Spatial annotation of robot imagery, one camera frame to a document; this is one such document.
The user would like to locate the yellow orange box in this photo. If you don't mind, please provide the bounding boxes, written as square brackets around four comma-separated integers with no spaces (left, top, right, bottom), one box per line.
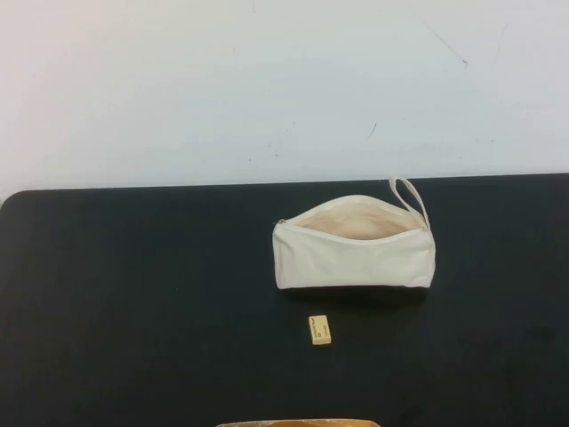
[215,417,380,427]

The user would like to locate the small yellow eraser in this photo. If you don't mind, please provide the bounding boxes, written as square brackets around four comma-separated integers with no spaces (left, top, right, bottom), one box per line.
[308,313,333,348]

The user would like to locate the cream fabric pencil case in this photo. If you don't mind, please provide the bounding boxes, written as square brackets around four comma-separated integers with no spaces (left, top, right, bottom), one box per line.
[271,176,437,292]

